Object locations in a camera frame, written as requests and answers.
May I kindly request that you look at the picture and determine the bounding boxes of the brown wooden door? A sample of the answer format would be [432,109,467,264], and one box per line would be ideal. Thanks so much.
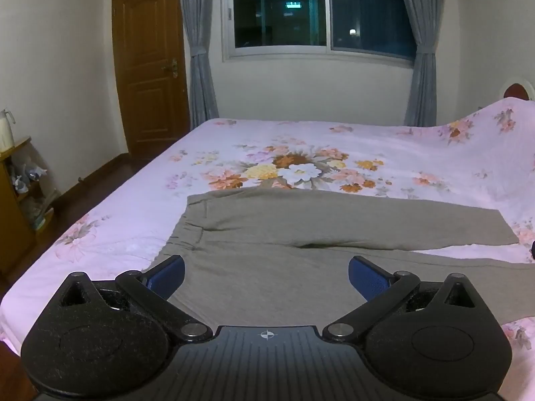
[112,0,191,161]

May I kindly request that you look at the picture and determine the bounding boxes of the small figurines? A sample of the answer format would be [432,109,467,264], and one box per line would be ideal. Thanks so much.
[10,162,48,195]

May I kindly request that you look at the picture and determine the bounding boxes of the wooden bed headboard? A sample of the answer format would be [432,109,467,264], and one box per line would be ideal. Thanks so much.
[499,76,535,102]

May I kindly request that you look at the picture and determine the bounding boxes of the grey pants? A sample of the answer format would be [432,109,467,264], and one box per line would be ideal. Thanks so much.
[144,187,535,328]

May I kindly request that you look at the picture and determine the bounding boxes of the bed with floral sheet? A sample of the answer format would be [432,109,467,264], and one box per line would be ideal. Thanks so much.
[0,97,535,401]

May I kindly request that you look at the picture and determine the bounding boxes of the sliding glass window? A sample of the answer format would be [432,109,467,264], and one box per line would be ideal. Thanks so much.
[221,0,419,64]

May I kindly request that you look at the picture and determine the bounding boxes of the white kettle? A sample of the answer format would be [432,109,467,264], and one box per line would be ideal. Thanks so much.
[0,109,16,152]

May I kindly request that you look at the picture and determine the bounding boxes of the grey curtain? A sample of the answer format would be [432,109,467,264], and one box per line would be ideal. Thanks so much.
[178,0,220,130]
[395,0,449,127]

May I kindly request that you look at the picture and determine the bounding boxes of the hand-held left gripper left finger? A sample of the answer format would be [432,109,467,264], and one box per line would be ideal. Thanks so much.
[59,255,214,344]

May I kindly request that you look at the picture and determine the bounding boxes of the wooden shelf cabinet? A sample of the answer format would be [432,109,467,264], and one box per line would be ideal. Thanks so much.
[0,136,58,277]

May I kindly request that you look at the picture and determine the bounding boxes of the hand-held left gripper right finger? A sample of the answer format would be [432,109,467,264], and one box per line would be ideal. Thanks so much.
[322,255,481,344]

